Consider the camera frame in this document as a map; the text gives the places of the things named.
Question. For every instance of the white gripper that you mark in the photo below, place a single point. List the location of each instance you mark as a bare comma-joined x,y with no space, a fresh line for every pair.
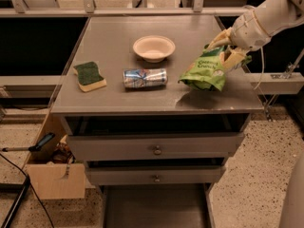
249,30

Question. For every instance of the green rice chip bag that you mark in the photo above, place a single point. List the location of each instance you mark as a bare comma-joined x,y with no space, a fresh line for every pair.
207,72

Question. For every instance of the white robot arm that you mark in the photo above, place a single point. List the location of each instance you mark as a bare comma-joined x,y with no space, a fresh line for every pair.
275,16

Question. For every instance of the grey top drawer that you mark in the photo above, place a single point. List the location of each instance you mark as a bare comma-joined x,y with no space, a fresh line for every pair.
131,148

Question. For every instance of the grey drawer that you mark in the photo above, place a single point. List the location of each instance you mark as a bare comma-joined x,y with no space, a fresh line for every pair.
151,175
131,148
157,206

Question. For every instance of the grey drawer cabinet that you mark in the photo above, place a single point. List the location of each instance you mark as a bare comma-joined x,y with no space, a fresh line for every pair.
172,109

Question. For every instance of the grey middle drawer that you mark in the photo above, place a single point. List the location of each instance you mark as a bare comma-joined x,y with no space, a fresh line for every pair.
151,175

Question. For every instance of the grey bottom drawer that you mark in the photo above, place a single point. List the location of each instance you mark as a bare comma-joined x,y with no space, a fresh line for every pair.
157,206

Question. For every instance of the white paper bowl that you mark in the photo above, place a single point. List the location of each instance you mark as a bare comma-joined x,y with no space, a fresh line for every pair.
153,48

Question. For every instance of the crushed blue soda can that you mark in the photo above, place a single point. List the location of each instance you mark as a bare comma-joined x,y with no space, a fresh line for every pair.
140,78

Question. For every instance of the green yellow sponge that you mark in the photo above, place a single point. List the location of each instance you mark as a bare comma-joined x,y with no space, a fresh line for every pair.
89,77

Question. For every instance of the brown snack bags in box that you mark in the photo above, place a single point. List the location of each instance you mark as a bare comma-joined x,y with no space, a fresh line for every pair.
62,152

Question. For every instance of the wooden box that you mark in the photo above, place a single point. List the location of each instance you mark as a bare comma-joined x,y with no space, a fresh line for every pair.
54,181

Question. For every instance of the metal bracket clamp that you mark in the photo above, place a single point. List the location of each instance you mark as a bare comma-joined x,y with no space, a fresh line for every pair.
290,68

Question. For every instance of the black handled tool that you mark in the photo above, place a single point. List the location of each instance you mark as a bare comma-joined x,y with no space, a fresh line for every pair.
48,137

